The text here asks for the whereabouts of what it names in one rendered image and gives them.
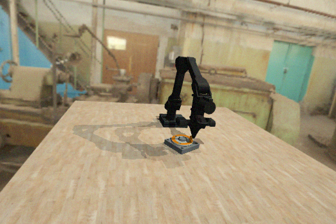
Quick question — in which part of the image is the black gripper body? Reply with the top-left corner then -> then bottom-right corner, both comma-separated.
176,107 -> 216,127

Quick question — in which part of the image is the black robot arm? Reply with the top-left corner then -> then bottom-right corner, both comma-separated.
165,56 -> 216,129

